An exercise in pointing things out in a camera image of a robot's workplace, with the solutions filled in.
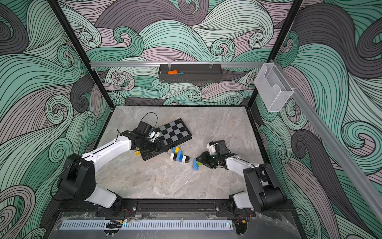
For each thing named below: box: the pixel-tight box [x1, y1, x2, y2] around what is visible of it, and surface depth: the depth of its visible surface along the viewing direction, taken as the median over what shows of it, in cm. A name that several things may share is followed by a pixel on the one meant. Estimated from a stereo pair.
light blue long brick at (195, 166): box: [192, 158, 200, 171], surface depth 87 cm
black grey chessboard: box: [140, 118, 193, 162], surface depth 100 cm
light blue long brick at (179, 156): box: [176, 149, 184, 162], surface depth 92 cm
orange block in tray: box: [167, 70, 179, 75], surface depth 94 cm
